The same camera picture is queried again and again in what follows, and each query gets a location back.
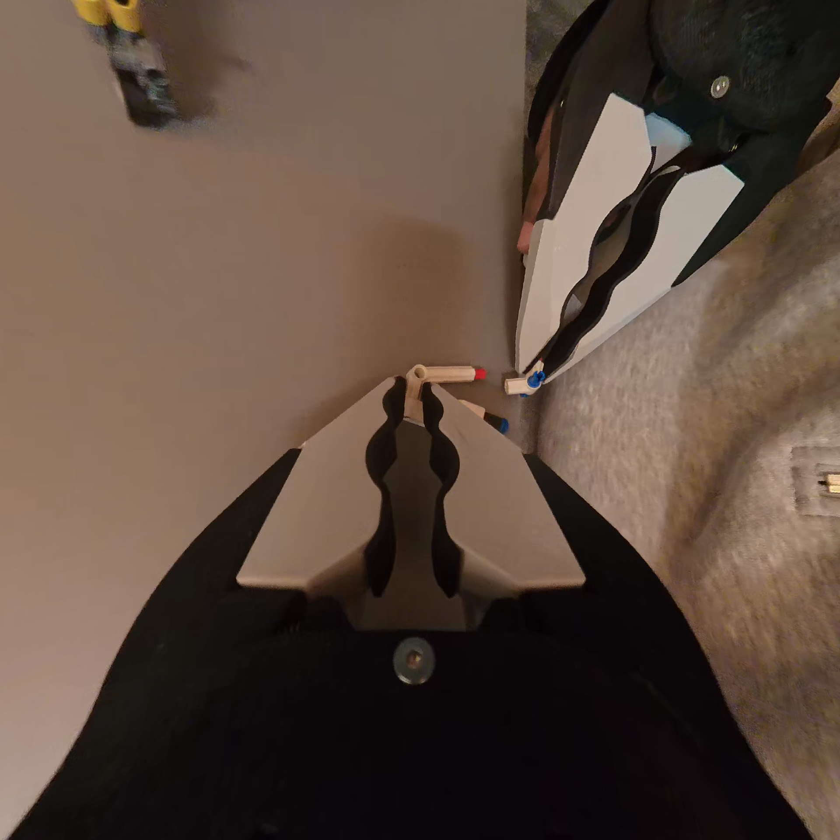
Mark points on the small tan lego connector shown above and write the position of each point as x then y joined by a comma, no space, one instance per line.
515,386

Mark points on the yellow grey lego assembly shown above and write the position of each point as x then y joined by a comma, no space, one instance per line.
141,72

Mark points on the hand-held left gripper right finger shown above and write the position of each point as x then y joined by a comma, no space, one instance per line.
505,512

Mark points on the tan lego piece blue pin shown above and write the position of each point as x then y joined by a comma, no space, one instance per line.
485,413

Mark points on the tan lego connector red pin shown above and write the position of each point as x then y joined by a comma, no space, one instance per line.
446,374

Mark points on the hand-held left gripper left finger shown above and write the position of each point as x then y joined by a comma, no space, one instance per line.
308,512

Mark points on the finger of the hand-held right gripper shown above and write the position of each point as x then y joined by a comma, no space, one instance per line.
564,262
682,223

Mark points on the person's right hand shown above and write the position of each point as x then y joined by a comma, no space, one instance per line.
537,170

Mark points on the small pale packet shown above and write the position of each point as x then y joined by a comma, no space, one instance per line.
804,485

